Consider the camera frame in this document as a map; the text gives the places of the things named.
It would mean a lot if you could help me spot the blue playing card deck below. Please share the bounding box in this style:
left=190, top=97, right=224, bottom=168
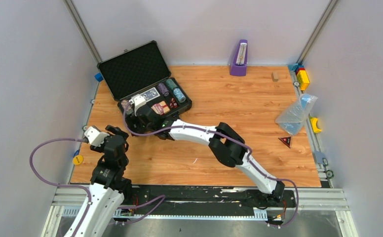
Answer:
left=141, top=87, right=160, bottom=102

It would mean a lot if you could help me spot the purple chip stack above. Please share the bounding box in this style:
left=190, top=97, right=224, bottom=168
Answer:
left=157, top=83, right=169, bottom=97

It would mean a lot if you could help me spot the yellow big blind button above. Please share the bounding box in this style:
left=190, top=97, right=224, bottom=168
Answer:
left=73, top=155, right=84, bottom=165

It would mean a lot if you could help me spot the light blue chip stack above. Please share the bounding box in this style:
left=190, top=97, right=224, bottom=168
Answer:
left=173, top=87, right=186, bottom=103

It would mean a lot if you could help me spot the black poker set case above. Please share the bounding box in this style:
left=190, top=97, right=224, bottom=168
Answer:
left=97, top=40, right=192, bottom=117

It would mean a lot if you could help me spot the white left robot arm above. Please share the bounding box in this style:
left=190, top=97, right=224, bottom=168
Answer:
left=65, top=125, right=134, bottom=237

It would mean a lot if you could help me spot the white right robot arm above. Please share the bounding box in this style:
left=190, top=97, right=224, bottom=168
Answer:
left=121, top=104, right=285, bottom=206

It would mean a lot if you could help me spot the red playing card box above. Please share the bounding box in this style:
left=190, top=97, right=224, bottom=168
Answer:
left=151, top=101, right=170, bottom=115

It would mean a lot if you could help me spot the dark green chip stack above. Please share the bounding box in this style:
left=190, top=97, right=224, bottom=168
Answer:
left=165, top=79, right=178, bottom=91

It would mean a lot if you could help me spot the purple metronome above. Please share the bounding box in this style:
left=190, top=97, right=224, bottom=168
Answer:
left=230, top=39, right=248, bottom=77

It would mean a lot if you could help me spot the small wooden block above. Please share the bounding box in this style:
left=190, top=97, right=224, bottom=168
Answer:
left=271, top=72, right=279, bottom=82

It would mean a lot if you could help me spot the red black triangle sign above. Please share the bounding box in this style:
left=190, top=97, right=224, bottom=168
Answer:
left=278, top=136, right=292, bottom=149

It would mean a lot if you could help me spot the clear bubble wrap bag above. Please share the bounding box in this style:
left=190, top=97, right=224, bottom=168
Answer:
left=274, top=94, right=318, bottom=136

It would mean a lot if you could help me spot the yellow toy block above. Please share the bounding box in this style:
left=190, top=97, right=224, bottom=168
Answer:
left=296, top=69, right=310, bottom=91

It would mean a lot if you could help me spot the yellow curved toy piece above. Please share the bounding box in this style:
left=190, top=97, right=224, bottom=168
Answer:
left=310, top=117, right=322, bottom=134

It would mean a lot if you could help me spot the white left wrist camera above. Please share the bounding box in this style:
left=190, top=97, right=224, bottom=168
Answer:
left=83, top=126, right=110, bottom=147

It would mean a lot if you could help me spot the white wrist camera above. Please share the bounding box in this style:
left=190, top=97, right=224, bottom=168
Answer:
left=83, top=126, right=110, bottom=147
left=130, top=94, right=146, bottom=115

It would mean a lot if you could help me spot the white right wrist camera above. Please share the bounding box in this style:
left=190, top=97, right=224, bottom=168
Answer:
left=130, top=94, right=146, bottom=115

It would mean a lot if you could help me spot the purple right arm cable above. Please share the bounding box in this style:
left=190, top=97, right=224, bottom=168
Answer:
left=122, top=101, right=300, bottom=229

